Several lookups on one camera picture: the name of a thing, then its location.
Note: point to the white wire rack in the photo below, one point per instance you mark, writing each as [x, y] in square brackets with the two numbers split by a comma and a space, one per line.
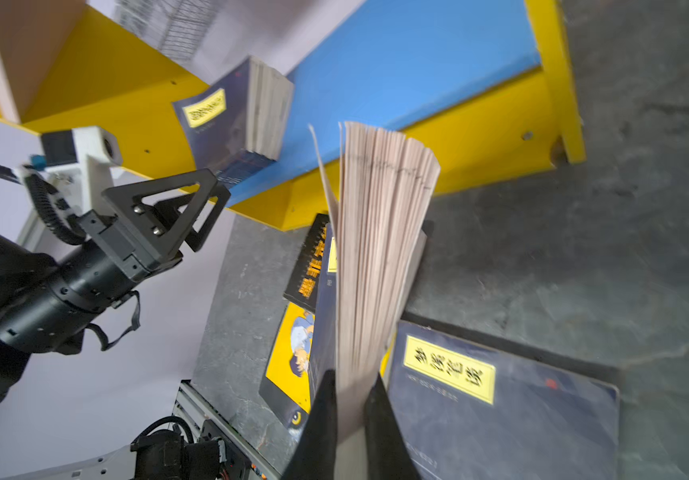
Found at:
[175, 28]

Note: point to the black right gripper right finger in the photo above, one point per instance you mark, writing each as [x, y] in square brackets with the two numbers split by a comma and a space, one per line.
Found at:
[387, 455]

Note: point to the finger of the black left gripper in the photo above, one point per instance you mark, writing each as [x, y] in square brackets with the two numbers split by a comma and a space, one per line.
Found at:
[191, 217]
[134, 206]

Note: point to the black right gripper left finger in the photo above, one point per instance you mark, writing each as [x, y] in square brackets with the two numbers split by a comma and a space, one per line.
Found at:
[315, 455]

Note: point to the yellow wooden bookshelf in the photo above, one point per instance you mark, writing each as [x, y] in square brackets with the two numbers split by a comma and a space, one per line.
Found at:
[487, 85]

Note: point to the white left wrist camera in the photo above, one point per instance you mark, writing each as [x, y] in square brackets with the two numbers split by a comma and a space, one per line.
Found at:
[79, 164]

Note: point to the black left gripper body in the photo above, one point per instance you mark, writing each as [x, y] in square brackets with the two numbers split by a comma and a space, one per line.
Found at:
[120, 246]

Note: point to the yellow cartoon cover book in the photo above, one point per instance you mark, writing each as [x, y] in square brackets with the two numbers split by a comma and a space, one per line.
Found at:
[290, 355]

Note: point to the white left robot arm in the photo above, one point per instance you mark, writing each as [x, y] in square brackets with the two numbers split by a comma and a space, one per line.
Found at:
[47, 305]

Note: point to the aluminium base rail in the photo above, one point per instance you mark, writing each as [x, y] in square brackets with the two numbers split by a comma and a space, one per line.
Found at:
[197, 443]

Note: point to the black book orange title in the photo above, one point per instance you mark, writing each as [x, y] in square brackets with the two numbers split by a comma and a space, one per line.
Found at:
[302, 288]

